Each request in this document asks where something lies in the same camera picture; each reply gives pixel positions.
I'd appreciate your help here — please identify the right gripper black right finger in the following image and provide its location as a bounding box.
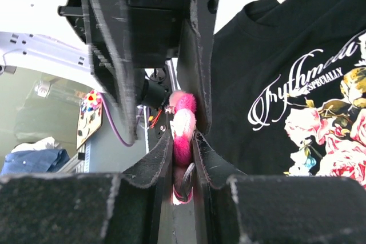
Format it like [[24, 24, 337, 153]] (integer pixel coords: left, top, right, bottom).
[[193, 132, 365, 243]]

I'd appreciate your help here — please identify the black floral print t-shirt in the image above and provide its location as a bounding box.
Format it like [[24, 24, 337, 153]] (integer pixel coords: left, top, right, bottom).
[[206, 0, 365, 186]]

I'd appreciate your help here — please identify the blue cloth pile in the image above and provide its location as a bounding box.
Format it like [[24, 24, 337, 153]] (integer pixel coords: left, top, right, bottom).
[[1, 137, 70, 175]]

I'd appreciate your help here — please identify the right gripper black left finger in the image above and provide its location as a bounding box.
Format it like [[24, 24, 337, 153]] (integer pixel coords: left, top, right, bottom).
[[1, 131, 173, 243]]

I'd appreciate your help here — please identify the colourful sticker sign board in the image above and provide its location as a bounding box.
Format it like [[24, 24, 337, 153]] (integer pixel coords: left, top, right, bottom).
[[76, 90, 103, 150]]

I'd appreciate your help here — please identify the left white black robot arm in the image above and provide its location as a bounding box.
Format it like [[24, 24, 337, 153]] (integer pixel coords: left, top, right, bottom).
[[1, 0, 218, 142]]

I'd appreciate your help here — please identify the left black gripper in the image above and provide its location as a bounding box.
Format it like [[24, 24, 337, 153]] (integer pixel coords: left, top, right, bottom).
[[58, 0, 218, 141]]

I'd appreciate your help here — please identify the pink flower brooch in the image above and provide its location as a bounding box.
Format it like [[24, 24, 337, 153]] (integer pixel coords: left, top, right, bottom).
[[168, 90, 197, 206]]

